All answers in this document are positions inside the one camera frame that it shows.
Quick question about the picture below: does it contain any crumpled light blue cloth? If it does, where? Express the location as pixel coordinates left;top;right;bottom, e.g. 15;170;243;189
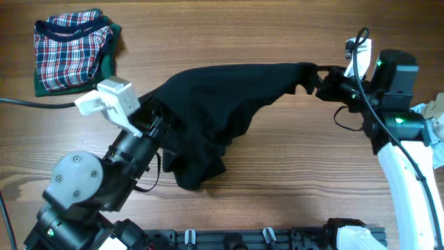
410;103;443;169

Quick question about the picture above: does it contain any plaid folded shirt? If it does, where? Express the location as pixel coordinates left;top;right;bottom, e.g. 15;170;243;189
33;10;114;92

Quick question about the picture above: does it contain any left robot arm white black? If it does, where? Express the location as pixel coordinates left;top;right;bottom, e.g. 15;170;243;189
24;98;169;249

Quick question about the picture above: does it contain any green folded shirt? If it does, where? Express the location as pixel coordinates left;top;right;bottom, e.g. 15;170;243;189
33;8;123;98

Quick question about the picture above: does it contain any beige crumpled cloth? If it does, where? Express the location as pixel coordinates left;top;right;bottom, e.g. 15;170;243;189
422;97;443;119

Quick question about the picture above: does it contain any black t-shirt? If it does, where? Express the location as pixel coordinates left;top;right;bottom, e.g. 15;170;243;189
139;62;318;190

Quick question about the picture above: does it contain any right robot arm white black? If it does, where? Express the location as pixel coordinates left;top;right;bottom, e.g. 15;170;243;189
316;49;443;249

